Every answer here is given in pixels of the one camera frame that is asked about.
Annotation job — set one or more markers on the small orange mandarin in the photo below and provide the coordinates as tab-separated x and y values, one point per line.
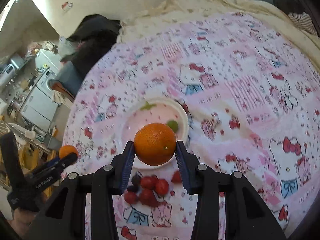
66	150

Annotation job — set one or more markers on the large orange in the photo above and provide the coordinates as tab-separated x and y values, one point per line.
155	144

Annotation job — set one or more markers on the pink Hello Kitty blanket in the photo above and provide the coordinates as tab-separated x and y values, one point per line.
250	92

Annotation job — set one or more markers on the person's left hand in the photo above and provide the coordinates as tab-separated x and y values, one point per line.
21	220

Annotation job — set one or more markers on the red strawberry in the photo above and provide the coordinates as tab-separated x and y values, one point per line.
147	196
176	178

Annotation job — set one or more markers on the green grape in plate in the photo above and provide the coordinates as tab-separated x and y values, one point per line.
173	125

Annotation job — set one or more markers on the red cherry tomato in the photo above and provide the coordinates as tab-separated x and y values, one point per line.
162	187

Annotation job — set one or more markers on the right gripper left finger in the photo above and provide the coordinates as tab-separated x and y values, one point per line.
63	215

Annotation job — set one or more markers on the striped black clothing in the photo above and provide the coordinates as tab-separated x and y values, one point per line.
297	14

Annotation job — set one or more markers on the white plastic bag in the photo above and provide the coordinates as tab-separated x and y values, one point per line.
67	49

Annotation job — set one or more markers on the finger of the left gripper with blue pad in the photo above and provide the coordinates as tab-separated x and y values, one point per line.
61	164

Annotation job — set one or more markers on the pink strawberry plate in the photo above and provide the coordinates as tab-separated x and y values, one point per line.
154	110

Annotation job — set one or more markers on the white washing machine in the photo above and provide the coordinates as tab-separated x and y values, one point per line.
43	83

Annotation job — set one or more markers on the black clothes pile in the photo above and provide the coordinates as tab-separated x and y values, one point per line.
95	36

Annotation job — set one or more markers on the grey orange chair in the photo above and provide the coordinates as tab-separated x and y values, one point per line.
68	81

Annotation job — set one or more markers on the white kitchen cabinet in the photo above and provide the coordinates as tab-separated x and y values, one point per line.
39	109

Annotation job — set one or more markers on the dark purple grape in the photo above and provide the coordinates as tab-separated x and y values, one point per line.
136	179

